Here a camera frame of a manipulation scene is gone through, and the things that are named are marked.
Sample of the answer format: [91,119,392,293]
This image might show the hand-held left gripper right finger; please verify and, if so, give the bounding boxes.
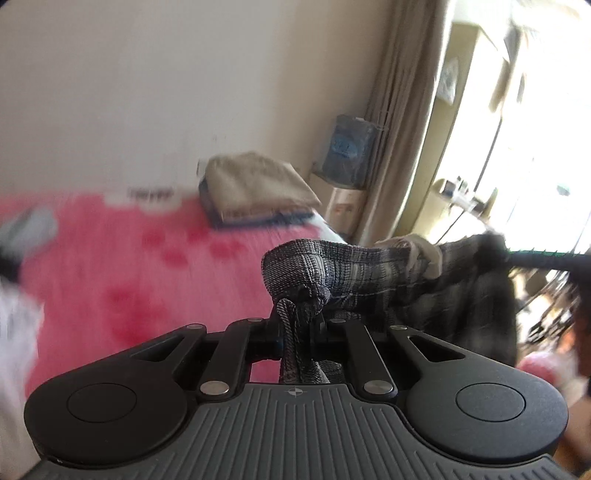
[316,318,468,400]

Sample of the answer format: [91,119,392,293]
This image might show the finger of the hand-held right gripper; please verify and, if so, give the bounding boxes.
[501,247,591,273]

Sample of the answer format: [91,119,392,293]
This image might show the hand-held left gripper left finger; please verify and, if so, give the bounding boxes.
[117,318,283,400]

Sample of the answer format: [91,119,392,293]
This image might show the dark plaid pants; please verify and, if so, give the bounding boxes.
[262,233,518,385]

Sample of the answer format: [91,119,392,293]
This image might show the beige water dispenser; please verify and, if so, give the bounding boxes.
[308,161,370,241]

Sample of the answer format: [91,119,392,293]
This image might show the folded beige cloth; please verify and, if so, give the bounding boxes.
[203,151,322,223]

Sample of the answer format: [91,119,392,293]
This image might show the pink floral bedsheet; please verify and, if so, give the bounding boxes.
[0,191,352,464]

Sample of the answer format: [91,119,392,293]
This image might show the blue water jug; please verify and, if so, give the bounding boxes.
[322,114,378,188]

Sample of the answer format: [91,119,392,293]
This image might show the beige curtain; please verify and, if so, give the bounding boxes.
[351,0,457,250]

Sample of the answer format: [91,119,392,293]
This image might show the grey cloth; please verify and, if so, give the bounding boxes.
[0,207,59,260]

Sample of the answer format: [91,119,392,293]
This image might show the small wall poster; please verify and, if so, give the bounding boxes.
[436,54,463,105]

